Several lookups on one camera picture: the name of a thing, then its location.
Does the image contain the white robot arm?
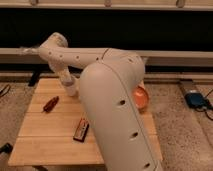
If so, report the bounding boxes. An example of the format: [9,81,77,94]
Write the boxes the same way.
[38,32,163,171]

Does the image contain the black cable left floor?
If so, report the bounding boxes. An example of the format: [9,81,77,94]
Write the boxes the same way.
[0,83,12,98]

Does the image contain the wooden table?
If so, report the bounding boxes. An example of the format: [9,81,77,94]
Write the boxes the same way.
[7,77,164,167]

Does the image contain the dark red screwdriver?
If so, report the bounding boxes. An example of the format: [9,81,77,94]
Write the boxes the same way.
[43,96,59,113]

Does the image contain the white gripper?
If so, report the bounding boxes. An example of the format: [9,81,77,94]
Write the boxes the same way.
[61,76,78,96]

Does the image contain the orange ceramic bowl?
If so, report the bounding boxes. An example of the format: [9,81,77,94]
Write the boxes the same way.
[133,86,149,110]

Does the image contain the red chocolate bar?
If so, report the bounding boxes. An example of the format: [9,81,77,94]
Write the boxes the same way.
[73,118,89,142]

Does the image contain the black object on floor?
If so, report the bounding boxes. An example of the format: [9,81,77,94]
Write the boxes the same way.
[0,143,13,154]

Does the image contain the blue device on floor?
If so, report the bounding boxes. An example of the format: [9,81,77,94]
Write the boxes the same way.
[185,93,206,108]

